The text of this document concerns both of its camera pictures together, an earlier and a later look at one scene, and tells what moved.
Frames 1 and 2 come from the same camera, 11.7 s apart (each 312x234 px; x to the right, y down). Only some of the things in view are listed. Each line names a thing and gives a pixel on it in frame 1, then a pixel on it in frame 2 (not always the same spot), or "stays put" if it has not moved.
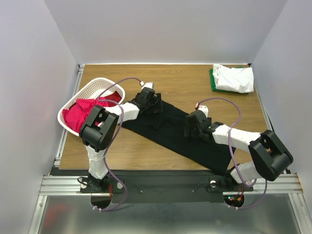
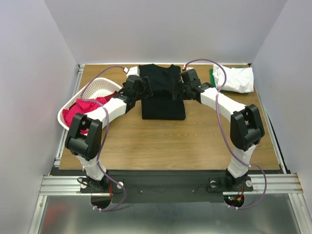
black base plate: (163, 186) stays put
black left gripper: (158, 105) to (148, 90)
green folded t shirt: (213, 84) stays put
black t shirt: (168, 125) to (161, 106)
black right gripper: (191, 126) to (177, 87)
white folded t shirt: (240, 80) stays put
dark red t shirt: (114, 96) stays put
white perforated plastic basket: (90, 90) stays put
